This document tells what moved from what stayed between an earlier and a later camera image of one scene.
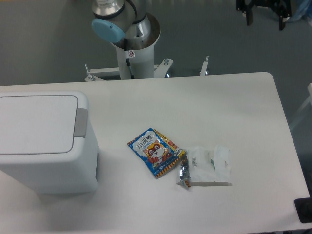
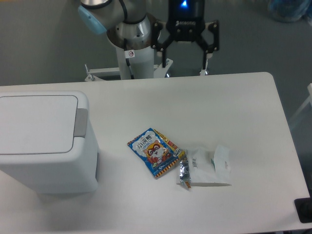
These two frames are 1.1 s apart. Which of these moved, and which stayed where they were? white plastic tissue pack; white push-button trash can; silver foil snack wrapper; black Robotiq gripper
Moved: black Robotiq gripper
Stayed: white push-button trash can; silver foil snack wrapper; white plastic tissue pack
